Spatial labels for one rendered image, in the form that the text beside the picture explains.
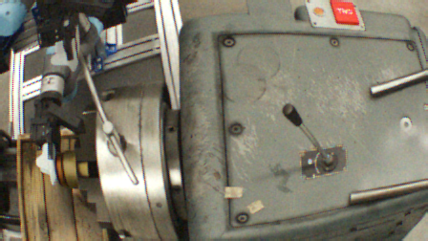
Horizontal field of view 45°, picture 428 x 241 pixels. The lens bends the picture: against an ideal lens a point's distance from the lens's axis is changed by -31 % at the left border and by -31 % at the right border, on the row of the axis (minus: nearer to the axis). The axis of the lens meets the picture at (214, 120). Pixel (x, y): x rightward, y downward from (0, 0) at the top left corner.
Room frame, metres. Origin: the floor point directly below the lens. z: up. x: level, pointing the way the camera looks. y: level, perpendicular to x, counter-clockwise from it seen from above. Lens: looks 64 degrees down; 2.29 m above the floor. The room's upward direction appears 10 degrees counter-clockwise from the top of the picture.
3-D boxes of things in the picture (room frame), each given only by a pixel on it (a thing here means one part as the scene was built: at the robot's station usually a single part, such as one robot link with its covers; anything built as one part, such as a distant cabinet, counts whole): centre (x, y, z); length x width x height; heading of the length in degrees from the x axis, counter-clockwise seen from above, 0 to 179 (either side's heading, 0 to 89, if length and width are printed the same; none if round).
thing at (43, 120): (0.63, 0.38, 1.10); 0.12 x 0.09 x 0.08; 174
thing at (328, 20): (0.69, -0.28, 1.23); 0.13 x 0.08 x 0.05; 85
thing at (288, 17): (0.70, -0.14, 1.24); 0.09 x 0.08 x 0.03; 85
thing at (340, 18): (0.69, -0.31, 1.26); 0.06 x 0.06 x 0.02; 85
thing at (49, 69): (0.79, 0.35, 1.10); 0.11 x 0.08 x 0.09; 174
